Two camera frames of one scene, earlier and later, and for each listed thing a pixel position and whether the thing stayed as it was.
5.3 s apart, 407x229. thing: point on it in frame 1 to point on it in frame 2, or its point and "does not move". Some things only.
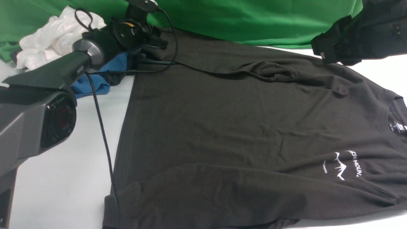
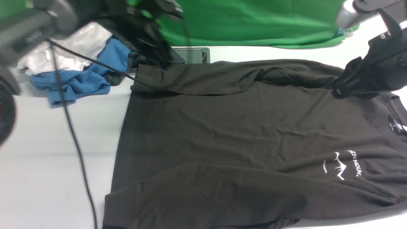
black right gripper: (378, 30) to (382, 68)
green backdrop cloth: (275, 23) does not move
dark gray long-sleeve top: (227, 134) does not move
